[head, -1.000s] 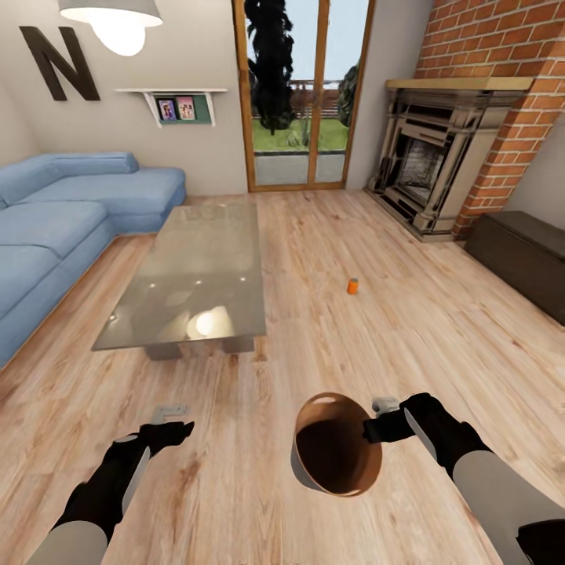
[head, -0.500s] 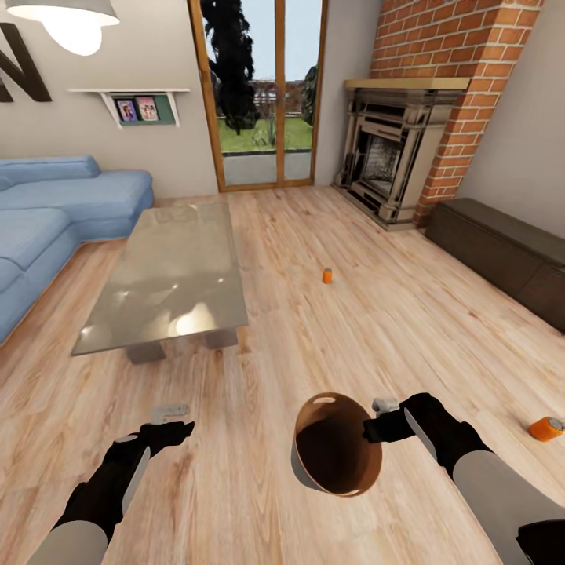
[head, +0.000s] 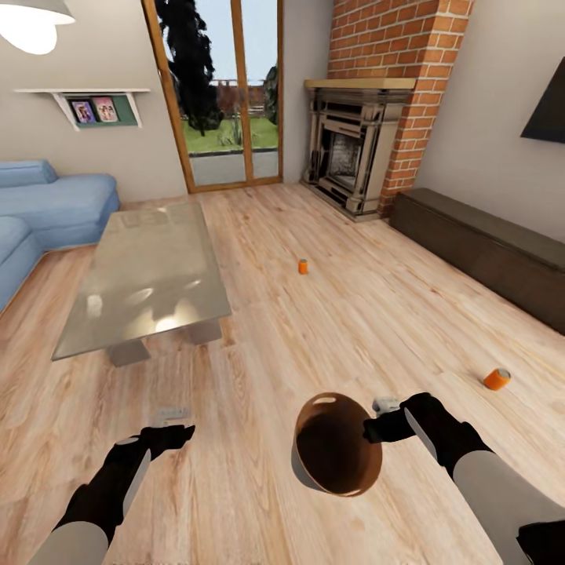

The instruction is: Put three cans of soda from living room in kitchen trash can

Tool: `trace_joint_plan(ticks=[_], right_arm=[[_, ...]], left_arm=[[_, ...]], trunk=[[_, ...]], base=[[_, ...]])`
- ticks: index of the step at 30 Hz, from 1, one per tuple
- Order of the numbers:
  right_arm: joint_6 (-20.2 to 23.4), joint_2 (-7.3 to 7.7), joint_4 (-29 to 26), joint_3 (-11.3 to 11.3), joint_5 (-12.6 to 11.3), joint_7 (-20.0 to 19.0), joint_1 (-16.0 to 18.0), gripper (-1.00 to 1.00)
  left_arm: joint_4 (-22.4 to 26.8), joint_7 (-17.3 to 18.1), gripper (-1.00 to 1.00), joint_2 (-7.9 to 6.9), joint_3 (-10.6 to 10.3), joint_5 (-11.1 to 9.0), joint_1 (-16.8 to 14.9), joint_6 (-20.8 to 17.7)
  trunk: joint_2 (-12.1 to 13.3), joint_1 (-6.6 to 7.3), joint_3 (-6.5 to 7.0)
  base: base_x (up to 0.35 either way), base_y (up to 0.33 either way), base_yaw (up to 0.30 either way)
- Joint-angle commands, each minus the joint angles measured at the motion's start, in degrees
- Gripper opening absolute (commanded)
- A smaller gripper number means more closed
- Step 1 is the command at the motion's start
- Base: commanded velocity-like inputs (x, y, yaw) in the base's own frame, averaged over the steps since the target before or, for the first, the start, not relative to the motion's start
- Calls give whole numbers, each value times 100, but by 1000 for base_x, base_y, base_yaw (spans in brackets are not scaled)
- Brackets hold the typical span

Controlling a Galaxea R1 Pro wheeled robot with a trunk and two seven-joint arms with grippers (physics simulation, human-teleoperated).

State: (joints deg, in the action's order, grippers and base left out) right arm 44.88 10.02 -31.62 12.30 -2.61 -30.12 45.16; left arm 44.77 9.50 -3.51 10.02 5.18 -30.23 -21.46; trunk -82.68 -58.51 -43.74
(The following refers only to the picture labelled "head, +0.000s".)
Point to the picture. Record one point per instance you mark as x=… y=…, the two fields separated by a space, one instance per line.
x=105 y=108
x=84 y=110

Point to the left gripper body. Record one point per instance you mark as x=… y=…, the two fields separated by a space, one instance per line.
x=170 y=438

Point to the door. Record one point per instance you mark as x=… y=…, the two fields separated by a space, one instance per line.
x=220 y=62

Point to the trash can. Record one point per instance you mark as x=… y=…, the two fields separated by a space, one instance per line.
x=330 y=451

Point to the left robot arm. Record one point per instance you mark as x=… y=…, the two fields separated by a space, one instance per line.
x=83 y=536

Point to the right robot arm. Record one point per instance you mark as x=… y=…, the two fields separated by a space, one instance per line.
x=525 y=526

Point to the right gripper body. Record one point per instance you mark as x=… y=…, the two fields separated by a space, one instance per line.
x=381 y=430

